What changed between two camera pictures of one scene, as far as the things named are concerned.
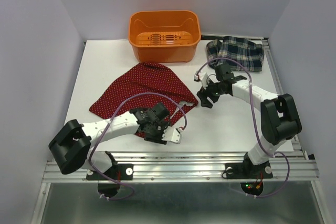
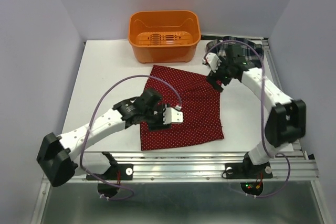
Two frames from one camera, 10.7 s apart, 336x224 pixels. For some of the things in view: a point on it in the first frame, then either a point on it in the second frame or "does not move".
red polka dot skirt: (144, 85) to (200, 104)
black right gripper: (202, 94) to (212, 77)
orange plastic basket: (164, 36) does not move
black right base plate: (247, 170) does not move
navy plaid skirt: (247, 53) does not move
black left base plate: (120, 172) does not move
